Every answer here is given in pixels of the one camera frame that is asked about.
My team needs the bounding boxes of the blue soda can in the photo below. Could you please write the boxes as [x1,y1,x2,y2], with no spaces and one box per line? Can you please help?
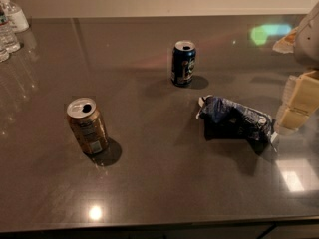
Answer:
[171,40,196,87]

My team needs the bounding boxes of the white pump sanitizer bottle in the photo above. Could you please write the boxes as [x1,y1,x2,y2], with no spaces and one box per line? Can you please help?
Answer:
[0,0,29,33]

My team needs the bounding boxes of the clear water bottle at edge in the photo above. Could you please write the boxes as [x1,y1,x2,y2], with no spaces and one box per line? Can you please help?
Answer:
[0,40,9,62]

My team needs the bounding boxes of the blue chip bag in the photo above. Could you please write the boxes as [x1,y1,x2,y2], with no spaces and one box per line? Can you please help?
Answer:
[196,95,276,154]

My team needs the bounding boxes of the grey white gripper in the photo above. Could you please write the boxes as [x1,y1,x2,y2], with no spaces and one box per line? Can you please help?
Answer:
[272,2,319,135]

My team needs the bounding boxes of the gold soda can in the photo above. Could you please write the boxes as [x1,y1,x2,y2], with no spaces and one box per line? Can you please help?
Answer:
[67,98,109,155]

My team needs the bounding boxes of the clear plastic water bottle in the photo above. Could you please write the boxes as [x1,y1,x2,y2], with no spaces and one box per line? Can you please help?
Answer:
[0,7,21,53]

